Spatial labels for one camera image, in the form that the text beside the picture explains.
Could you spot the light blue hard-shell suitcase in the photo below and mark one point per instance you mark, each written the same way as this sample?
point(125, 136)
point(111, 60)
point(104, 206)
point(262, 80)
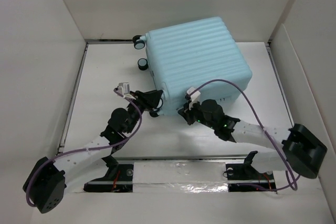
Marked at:
point(200, 53)

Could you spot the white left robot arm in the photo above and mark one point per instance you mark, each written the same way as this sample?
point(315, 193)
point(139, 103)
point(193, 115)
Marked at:
point(48, 180)

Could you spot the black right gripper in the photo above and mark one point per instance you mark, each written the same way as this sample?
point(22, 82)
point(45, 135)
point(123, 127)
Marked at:
point(186, 113)

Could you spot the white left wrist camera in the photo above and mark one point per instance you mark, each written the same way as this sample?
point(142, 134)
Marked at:
point(123, 90)

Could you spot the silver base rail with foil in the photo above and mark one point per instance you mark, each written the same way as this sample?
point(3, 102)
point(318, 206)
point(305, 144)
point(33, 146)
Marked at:
point(181, 176)

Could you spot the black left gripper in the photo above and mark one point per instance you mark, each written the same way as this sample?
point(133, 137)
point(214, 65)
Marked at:
point(148, 100)

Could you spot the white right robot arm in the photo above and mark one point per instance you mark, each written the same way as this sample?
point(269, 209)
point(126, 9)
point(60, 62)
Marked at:
point(297, 147)

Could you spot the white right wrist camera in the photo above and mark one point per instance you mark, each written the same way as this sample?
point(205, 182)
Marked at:
point(192, 94)

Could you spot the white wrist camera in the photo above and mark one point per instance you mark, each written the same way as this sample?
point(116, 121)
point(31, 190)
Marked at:
point(123, 90)
point(192, 94)

